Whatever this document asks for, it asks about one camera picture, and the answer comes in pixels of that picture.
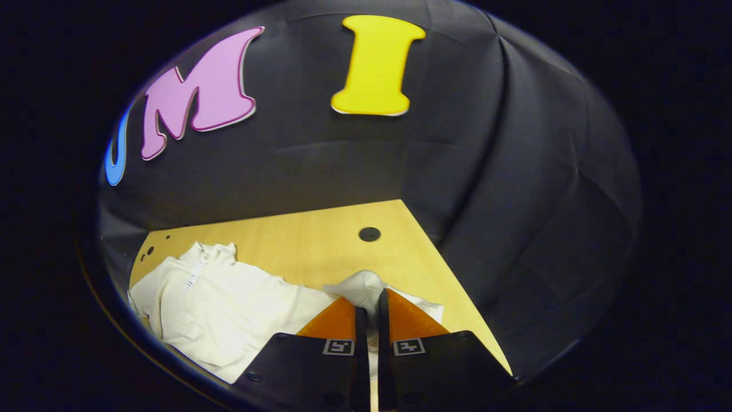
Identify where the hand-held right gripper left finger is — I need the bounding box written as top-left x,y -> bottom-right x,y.
230,296 -> 371,412

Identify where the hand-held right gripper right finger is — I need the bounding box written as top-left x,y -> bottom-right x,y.
376,288 -> 518,412

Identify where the white hooded sweatshirt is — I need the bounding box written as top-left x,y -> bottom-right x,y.
127,241 -> 445,384

